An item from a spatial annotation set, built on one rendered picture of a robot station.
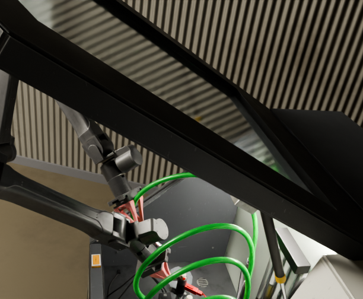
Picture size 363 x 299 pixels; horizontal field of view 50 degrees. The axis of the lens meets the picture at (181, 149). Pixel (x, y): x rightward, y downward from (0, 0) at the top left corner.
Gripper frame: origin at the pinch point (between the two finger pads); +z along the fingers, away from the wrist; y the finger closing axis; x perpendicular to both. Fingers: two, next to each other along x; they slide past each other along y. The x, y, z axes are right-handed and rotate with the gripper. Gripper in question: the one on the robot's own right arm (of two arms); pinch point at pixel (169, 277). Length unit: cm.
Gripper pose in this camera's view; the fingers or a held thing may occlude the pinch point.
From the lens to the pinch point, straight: 120.2
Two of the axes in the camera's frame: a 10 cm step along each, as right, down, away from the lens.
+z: 5.6, 7.4, 3.8
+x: 0.4, -4.8, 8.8
